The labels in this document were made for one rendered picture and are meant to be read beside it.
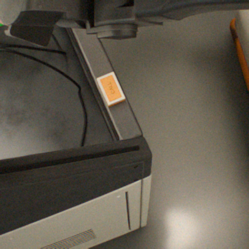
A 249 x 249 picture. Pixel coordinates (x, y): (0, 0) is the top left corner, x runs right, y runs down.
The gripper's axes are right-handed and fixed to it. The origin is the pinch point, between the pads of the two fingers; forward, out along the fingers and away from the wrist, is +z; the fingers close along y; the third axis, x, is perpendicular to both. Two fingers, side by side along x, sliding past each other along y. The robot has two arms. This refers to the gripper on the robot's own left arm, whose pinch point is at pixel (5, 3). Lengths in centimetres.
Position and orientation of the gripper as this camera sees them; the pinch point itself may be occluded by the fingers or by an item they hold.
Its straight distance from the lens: 96.0
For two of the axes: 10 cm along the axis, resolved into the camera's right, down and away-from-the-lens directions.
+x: 7.0, 2.2, 6.8
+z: -6.5, -1.7, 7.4
